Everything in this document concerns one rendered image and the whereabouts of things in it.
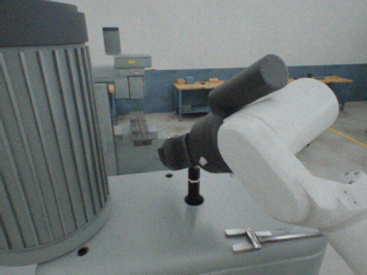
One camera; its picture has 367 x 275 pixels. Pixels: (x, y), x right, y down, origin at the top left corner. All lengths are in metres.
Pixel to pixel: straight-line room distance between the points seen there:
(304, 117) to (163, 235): 0.27
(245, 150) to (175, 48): 6.77
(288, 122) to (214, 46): 6.99
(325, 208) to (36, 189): 0.31
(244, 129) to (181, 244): 0.23
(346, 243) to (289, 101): 0.13
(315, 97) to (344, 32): 8.86
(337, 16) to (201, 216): 8.64
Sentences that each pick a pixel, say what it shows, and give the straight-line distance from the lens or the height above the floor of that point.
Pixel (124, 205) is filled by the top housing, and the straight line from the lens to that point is 0.48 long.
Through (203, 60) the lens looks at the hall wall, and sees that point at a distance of 7.16.
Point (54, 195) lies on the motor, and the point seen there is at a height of 1.99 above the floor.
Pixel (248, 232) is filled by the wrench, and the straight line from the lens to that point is 0.42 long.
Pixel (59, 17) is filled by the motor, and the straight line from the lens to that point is 0.33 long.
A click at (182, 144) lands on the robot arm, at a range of 0.37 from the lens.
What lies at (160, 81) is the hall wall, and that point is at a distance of 7.02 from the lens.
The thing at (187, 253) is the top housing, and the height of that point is 1.89.
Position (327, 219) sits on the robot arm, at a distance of 0.25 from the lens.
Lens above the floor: 2.18
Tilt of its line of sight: 23 degrees down
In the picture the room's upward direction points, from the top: straight up
